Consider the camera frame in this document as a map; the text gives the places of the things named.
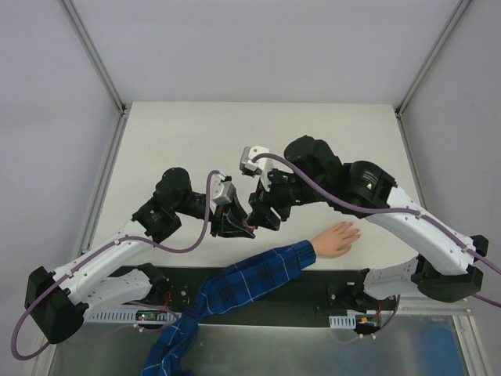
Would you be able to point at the left aluminium frame post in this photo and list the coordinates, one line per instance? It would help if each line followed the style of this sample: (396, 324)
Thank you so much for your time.
(89, 47)

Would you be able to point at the pink nail polish bottle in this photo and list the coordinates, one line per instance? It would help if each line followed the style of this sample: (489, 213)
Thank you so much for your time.
(250, 227)

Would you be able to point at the mannequin hand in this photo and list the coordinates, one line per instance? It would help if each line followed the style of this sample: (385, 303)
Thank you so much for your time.
(336, 241)

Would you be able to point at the aluminium frame post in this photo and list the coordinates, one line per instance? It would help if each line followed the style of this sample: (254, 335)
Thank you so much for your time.
(456, 17)
(89, 47)

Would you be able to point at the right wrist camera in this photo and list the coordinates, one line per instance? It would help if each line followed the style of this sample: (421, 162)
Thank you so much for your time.
(252, 165)

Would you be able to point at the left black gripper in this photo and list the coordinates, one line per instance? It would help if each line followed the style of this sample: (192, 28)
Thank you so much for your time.
(221, 221)

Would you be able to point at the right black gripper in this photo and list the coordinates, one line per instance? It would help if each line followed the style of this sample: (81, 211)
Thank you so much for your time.
(268, 200)

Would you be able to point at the white cable duct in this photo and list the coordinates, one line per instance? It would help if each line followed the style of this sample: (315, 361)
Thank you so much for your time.
(343, 322)
(132, 315)

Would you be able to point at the left white cable duct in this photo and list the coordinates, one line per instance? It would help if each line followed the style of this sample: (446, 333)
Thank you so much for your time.
(132, 315)

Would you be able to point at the blue plaid sleeve forearm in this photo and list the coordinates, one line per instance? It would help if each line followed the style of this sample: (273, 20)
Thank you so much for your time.
(234, 287)

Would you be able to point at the right aluminium frame post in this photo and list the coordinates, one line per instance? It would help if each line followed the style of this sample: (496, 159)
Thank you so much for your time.
(456, 17)

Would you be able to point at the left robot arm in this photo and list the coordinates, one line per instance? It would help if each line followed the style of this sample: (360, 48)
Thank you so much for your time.
(62, 300)

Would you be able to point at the right white cable duct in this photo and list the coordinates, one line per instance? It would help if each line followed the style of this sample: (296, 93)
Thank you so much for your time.
(343, 322)

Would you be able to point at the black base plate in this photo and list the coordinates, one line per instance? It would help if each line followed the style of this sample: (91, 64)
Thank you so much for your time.
(308, 301)

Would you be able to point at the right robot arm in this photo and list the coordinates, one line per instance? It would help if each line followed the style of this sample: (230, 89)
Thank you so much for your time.
(309, 172)

